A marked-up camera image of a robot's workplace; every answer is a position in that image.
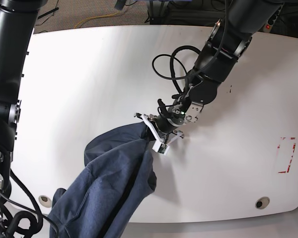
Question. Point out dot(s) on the dark blue T-shirt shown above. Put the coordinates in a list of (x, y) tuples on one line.
[(118, 175)]

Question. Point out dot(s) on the red tape rectangle marking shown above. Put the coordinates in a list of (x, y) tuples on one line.
[(285, 154)]

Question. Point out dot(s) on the black power strip red switch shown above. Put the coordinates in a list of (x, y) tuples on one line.
[(271, 21)]

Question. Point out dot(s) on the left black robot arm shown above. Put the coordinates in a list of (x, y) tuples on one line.
[(229, 39)]

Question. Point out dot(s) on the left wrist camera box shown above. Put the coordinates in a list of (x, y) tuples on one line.
[(160, 147)]

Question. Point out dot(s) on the table cable grommet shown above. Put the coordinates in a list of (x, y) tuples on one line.
[(262, 203), (45, 201)]

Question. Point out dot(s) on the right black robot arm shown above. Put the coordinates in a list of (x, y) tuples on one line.
[(17, 20)]

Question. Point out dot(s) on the right table cable grommet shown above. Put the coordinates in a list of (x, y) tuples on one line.
[(262, 203)]

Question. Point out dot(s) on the left table cable grommet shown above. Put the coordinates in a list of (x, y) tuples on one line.
[(45, 201)]

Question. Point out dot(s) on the black tripod leg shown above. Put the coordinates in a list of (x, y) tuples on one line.
[(48, 13)]

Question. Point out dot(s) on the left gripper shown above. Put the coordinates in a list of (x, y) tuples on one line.
[(166, 129)]

